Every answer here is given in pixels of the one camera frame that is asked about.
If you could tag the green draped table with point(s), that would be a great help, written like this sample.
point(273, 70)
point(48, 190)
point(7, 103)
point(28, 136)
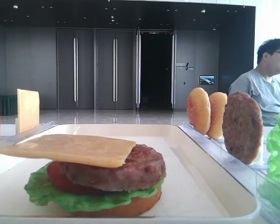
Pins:
point(8, 105)

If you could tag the standing brown meat patty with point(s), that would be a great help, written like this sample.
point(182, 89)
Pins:
point(242, 127)

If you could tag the person in grey shirt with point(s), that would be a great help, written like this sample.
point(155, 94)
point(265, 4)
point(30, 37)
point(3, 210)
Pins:
point(260, 83)

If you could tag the red tomato slice on burger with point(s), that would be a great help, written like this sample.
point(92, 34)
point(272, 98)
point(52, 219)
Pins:
point(61, 182)

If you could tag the cream rectangular tray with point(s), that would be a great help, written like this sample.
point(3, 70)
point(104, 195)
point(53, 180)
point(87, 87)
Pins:
point(197, 189)

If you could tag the standing bun slice far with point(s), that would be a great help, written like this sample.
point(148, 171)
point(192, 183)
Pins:
point(198, 110)

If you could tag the standing bun slice near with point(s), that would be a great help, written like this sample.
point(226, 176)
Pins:
point(218, 100)

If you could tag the orange cheese slice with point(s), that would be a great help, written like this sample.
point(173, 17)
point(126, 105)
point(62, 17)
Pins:
point(28, 109)
point(82, 149)

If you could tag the bottom bun slice on tray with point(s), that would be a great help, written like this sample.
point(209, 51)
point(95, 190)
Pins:
point(137, 207)

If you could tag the small wall screen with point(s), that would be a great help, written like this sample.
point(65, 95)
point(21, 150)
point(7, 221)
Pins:
point(206, 80)

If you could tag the standing bun slice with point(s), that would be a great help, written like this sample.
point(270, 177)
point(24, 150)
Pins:
point(198, 110)
point(218, 100)

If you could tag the standing orange cheese slice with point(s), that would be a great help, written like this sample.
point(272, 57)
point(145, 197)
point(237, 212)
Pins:
point(28, 109)

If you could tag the green lettuce leaf on burger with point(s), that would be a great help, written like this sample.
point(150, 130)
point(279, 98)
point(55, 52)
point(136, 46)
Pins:
point(41, 191)

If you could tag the brown meat patty on burger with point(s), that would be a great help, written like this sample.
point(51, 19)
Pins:
point(143, 168)

